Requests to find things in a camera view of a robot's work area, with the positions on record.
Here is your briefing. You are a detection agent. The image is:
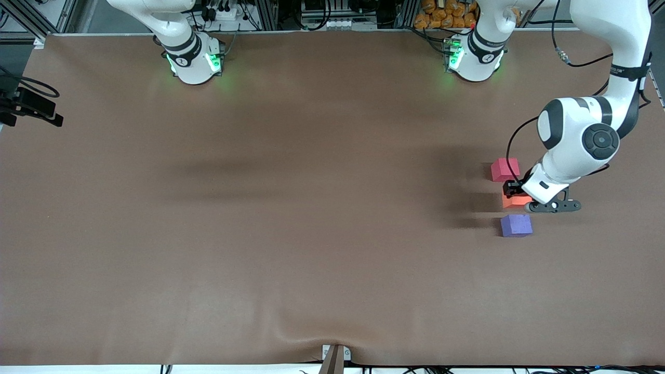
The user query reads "red foam block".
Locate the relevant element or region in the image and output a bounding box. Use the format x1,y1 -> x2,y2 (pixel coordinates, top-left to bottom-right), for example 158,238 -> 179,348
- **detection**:
490,158 -> 520,183

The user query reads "large table cover mat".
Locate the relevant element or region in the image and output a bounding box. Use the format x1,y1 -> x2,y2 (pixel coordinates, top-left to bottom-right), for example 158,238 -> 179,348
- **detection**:
0,29 -> 665,367

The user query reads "aluminium frame post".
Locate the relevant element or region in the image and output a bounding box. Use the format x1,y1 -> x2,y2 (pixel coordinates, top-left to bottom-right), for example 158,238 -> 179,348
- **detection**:
255,0 -> 279,31
397,0 -> 419,29

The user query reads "white power strip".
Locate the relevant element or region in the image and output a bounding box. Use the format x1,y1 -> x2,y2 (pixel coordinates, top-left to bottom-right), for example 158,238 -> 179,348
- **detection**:
207,4 -> 248,22

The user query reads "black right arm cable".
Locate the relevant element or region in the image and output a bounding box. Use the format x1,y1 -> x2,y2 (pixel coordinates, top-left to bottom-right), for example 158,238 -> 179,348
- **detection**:
0,65 -> 59,98

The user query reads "pile of orange items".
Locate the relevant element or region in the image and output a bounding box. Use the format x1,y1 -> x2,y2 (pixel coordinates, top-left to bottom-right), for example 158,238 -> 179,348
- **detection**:
414,0 -> 477,30

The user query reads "orange foam block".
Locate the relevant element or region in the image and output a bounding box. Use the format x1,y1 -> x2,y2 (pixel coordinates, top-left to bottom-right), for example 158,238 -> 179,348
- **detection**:
502,186 -> 533,209

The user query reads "aluminium frame profile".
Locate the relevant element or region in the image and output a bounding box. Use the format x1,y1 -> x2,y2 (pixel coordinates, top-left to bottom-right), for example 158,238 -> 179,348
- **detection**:
0,0 -> 50,42

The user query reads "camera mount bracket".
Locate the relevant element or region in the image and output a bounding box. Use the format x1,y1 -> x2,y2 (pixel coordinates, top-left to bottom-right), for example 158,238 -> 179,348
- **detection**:
320,344 -> 352,374

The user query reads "purple foam block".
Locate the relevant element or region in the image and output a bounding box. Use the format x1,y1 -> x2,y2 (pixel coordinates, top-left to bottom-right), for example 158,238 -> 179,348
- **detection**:
500,213 -> 533,238

